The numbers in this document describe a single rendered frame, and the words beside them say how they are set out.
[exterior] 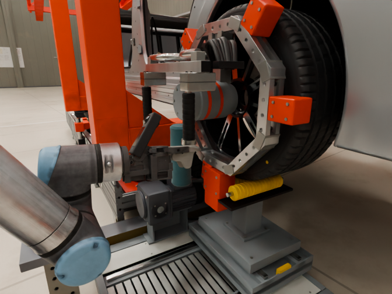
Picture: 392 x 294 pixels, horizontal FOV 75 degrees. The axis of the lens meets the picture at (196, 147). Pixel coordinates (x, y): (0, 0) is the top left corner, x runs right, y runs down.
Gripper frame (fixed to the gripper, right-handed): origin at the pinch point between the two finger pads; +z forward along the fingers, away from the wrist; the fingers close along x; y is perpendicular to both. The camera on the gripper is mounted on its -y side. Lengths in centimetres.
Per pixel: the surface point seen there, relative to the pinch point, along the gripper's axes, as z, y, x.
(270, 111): 21.1, -9.0, 6.5
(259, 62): 20.4, -23.5, 3.1
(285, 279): 46, 58, -15
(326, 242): 99, 63, -35
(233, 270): 27, 54, -25
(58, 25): -34, -121, -235
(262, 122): 21.2, -6.1, 2.6
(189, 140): -0.2, -1.7, -3.4
